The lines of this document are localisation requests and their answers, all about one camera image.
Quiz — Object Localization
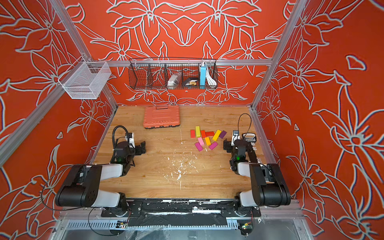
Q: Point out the long yellow block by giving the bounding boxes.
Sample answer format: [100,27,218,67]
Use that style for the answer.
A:
[213,130,222,142]

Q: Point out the small magenta block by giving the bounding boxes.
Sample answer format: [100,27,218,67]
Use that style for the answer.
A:
[195,143,203,152]

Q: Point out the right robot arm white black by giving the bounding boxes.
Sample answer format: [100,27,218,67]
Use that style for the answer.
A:
[223,140,292,211]

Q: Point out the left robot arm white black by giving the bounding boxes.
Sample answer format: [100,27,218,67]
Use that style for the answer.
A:
[55,125,146,217]

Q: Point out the purple small block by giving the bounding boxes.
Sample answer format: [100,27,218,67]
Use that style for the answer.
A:
[219,131,227,139]

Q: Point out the magenta long block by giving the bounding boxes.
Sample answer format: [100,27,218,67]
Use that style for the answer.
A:
[209,142,218,150]

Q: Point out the orange long block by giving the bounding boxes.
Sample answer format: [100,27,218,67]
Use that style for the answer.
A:
[205,137,211,147]

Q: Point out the black remote-like tool strip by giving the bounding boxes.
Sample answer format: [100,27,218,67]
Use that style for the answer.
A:
[242,133,257,143]

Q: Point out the red-orange small block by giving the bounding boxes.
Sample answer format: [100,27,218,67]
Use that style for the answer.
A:
[201,130,207,138]

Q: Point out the pink long block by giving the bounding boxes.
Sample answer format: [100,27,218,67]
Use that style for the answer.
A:
[198,137,205,146]

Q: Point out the yellow-green block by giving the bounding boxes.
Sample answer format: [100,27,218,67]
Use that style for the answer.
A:
[195,126,201,138]

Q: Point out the orange plastic tool case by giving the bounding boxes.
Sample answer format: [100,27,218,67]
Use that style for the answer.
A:
[143,106,181,129]

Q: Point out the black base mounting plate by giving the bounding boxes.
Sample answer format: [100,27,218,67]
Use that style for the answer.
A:
[101,198,261,229]

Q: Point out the black item in basket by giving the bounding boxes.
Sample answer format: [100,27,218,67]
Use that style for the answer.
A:
[182,78,200,87]

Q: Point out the grey packet in basket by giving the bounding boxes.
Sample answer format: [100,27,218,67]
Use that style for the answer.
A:
[167,73,182,90]

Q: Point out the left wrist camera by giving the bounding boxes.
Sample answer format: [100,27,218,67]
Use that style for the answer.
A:
[126,133,136,149]

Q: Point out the white cables in basket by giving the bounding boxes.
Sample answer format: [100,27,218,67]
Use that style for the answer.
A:
[205,68,217,89]

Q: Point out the black wire wall basket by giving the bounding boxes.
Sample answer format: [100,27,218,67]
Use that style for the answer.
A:
[128,58,219,90]

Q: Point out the clear plastic wall bin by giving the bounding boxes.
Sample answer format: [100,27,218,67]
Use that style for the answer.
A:
[60,62,111,100]

